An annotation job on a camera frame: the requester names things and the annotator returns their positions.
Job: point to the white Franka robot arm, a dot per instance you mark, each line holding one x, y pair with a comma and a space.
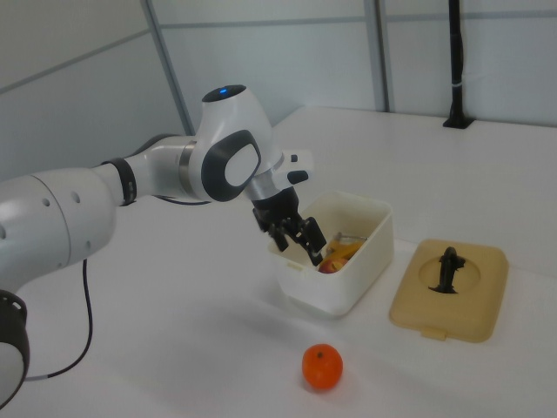
56, 217

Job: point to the black pole with base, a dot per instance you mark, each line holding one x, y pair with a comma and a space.
456, 65

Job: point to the red toy apple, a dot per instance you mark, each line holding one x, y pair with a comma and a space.
333, 265

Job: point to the beige plastic container lid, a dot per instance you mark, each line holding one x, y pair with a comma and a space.
474, 313

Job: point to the yellow toy banana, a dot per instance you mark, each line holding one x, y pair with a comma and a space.
346, 250

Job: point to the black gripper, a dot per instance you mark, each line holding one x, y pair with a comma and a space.
278, 206

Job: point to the white plastic container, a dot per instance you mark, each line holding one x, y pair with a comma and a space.
335, 296

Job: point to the orange toy mandarin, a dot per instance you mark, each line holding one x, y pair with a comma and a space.
322, 368

